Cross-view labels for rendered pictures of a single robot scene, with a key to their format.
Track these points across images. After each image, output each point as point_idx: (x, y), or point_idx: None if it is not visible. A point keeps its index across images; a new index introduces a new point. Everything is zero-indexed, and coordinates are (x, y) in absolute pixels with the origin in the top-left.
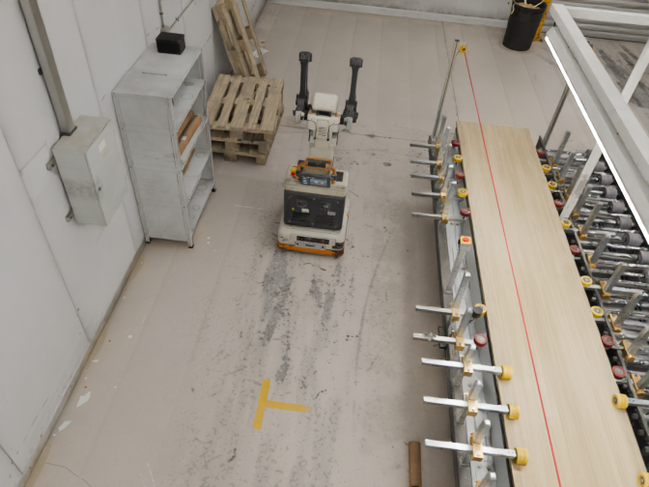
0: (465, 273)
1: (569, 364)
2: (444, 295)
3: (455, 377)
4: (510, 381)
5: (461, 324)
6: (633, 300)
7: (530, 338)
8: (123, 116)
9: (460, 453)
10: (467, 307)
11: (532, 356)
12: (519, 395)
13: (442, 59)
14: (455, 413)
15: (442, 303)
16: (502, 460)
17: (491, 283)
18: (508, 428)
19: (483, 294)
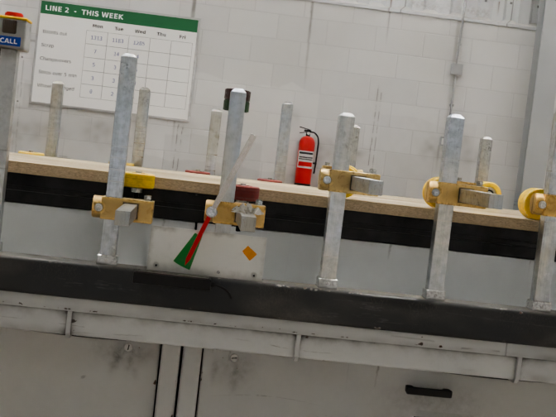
0: (128, 56)
1: (274, 184)
2: (5, 254)
3: (325, 266)
4: (350, 198)
5: (233, 153)
6: (146, 107)
7: (218, 180)
8: None
9: (520, 309)
10: (234, 88)
11: (267, 186)
12: (382, 201)
13: None
14: (415, 298)
15: (36, 265)
16: (510, 275)
17: (43, 163)
18: (472, 213)
19: (79, 174)
